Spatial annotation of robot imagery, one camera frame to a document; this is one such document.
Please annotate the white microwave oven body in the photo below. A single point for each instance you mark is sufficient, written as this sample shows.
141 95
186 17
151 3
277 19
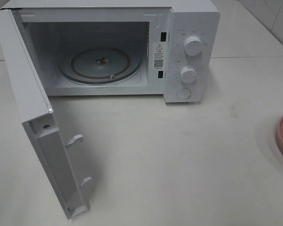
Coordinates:
53 23

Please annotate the glass microwave turntable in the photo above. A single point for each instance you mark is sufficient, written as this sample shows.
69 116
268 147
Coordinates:
100 62

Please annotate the white timer knob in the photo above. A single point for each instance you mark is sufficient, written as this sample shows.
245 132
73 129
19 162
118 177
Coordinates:
188 75

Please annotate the round white door button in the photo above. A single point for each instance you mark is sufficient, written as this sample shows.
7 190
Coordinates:
184 93

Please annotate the upper white power knob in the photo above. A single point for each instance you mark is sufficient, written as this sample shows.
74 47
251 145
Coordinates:
192 45

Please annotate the white warning label sticker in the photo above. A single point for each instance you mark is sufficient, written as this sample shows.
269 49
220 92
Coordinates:
159 55

